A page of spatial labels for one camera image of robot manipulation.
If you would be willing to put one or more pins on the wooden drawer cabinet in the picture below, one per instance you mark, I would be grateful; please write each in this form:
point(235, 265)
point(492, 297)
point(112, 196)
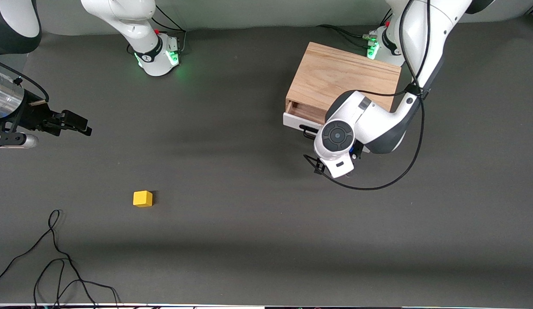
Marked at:
point(335, 73)

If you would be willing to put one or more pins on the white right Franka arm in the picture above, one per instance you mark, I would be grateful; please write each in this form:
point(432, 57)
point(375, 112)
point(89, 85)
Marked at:
point(133, 25)

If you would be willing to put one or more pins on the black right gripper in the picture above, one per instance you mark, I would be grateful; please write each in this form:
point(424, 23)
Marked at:
point(33, 115)

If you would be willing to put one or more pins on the yellow cube block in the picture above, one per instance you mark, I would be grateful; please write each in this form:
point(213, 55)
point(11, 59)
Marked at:
point(142, 199)

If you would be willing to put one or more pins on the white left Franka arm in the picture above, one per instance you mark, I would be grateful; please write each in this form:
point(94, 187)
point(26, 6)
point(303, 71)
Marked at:
point(378, 124)

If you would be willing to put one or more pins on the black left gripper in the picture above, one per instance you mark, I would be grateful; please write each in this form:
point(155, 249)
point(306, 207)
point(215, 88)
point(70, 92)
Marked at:
point(358, 146)

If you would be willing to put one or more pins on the wooden drawer white front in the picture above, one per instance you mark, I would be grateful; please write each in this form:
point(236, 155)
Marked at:
point(301, 113)

